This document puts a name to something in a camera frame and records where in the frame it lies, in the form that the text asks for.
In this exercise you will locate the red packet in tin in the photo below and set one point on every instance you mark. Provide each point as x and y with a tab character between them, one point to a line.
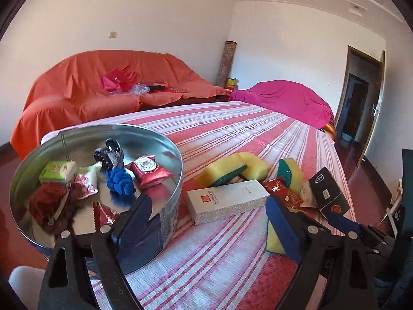
87	179

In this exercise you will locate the red white snack packet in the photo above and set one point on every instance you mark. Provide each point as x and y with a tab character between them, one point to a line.
148	172

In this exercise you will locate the green tissue pack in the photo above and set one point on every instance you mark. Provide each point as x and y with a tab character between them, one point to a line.
59	172

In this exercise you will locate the magenta covered armchair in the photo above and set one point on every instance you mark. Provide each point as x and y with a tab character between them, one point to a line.
289	98

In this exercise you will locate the rolled patterned carpet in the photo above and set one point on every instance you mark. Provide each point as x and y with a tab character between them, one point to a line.
226	63

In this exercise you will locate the striped red white tablecloth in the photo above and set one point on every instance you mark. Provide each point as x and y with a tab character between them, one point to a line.
225	264

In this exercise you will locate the upright yellow green sponge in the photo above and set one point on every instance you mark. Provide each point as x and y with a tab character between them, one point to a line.
292	175

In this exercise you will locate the black decorated box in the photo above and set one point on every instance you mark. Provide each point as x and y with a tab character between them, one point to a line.
327	193

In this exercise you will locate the white rectangular box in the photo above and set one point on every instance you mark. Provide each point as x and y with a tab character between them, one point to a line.
212	204

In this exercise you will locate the yellow green sponge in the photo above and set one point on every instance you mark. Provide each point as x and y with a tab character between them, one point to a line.
222	171
292	175

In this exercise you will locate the wooden door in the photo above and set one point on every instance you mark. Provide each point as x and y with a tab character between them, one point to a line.
360	101

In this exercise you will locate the red flat box on sofa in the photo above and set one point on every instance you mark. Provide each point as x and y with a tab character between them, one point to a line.
165	87

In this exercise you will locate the red gift bag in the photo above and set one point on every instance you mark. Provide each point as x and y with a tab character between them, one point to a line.
118	80

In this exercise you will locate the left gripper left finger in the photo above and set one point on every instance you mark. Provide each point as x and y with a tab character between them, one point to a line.
130	225

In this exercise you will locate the yellow tin can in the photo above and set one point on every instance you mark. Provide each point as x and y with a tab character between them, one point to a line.
231	85

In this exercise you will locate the blue knitted item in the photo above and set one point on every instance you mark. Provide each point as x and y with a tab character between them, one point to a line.
119	182

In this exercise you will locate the black hair claw clip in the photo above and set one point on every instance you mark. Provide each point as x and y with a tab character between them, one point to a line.
111	156

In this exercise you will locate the clear plastic bag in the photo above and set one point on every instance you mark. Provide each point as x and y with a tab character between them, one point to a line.
138	89

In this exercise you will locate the orange covered sofa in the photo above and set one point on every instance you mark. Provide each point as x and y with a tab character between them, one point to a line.
69	93

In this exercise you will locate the dark red snack packet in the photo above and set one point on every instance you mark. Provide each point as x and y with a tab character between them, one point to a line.
277	188

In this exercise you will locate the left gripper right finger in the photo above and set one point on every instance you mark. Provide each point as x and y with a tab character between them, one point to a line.
300	222

